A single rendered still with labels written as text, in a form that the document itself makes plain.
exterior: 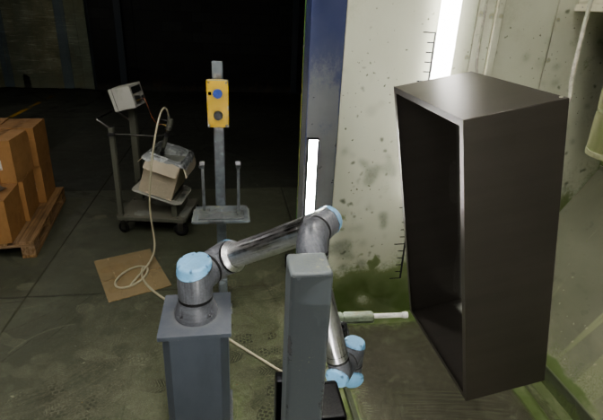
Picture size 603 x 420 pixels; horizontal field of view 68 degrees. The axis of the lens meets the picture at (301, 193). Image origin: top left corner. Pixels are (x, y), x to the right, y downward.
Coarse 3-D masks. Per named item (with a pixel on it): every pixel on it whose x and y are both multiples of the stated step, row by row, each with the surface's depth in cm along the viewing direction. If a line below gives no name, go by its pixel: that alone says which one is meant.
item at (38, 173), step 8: (48, 160) 439; (40, 168) 412; (48, 168) 437; (40, 176) 413; (48, 176) 436; (40, 184) 416; (48, 184) 434; (40, 192) 419; (48, 192) 432; (40, 200) 421
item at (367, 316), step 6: (348, 312) 220; (354, 312) 220; (360, 312) 220; (366, 312) 220; (372, 312) 221; (396, 312) 223; (402, 312) 223; (342, 318) 217; (348, 318) 217; (354, 318) 217; (360, 318) 218; (366, 318) 218; (372, 318) 219; (378, 318) 221; (384, 318) 222
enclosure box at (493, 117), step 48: (432, 96) 166; (480, 96) 156; (528, 96) 147; (432, 144) 204; (480, 144) 140; (528, 144) 143; (432, 192) 213; (480, 192) 147; (528, 192) 150; (432, 240) 224; (480, 240) 154; (528, 240) 158; (432, 288) 236; (480, 288) 163; (528, 288) 167; (432, 336) 220; (480, 336) 172; (528, 336) 176; (480, 384) 182; (528, 384) 187
